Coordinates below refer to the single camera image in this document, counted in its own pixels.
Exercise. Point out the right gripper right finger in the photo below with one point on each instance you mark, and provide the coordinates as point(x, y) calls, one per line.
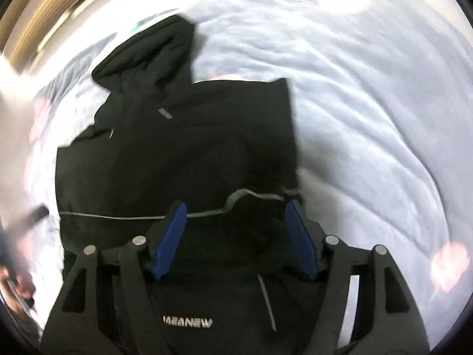
point(387, 319)

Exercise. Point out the brown striped window blind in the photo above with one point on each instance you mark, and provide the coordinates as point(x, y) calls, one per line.
point(25, 25)

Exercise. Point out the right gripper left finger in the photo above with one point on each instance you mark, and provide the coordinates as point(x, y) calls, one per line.
point(73, 325)

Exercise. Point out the grey floral blanket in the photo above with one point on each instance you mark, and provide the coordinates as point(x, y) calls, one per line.
point(381, 104)

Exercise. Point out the black hooded jacket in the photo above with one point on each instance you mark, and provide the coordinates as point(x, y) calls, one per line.
point(225, 149)

